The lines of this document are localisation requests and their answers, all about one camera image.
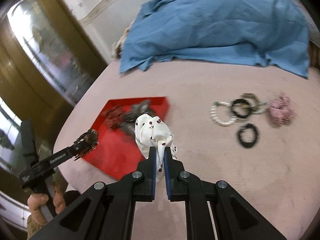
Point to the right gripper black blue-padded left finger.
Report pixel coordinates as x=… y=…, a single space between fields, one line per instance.
x=105 y=211

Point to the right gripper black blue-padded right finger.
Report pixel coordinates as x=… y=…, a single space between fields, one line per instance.
x=214 y=210

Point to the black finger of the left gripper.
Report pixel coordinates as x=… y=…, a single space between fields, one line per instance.
x=62 y=154

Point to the dark beaded hair clip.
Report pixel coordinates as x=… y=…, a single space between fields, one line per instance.
x=85 y=143

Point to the white red-dotted scrunchie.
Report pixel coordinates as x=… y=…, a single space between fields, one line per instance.
x=153 y=132

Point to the pink checked scrunchie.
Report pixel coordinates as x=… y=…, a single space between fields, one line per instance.
x=280 y=110

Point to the person's left hand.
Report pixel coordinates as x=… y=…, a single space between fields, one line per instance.
x=36 y=200

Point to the red tray box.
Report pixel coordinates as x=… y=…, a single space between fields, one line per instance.
x=116 y=153

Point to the dark red beaded item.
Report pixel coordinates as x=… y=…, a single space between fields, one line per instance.
x=114 y=117

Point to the grey scrunchie in tray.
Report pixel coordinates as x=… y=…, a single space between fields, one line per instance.
x=130 y=117

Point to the blue cloth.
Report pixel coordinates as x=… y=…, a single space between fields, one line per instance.
x=247 y=32

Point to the glass door wooden frame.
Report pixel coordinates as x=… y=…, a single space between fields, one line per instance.
x=47 y=65

